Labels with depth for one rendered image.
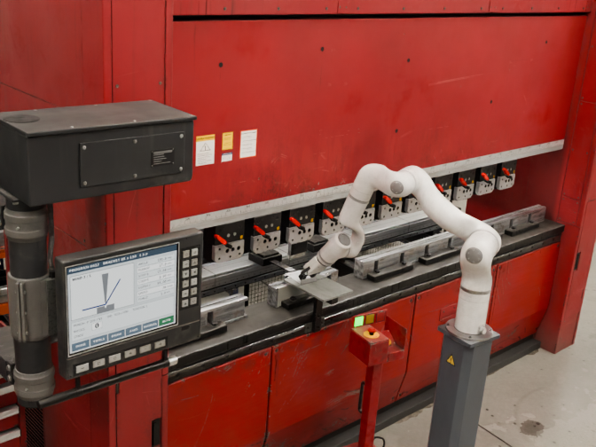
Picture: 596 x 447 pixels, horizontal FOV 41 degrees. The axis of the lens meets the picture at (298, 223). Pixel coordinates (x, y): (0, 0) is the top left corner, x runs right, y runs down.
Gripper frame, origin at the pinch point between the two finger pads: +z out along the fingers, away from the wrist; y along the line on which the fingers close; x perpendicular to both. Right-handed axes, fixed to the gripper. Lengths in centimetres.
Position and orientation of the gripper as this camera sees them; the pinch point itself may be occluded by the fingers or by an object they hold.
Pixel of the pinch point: (307, 275)
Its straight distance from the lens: 354.8
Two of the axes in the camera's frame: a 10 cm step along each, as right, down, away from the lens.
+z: -4.8, 5.3, 7.0
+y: -7.4, 1.8, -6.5
